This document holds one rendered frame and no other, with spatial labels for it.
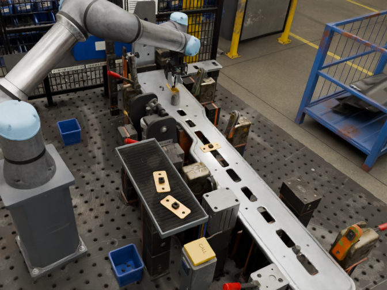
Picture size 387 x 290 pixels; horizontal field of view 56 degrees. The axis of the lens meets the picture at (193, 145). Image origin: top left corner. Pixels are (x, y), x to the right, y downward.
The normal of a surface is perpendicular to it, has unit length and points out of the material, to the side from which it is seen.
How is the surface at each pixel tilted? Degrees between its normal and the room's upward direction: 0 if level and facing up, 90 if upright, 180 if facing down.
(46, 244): 90
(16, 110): 8
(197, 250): 0
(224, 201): 0
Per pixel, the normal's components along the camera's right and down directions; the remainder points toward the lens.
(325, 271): 0.08, -0.76
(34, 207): 0.59, 0.55
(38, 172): 0.72, 0.23
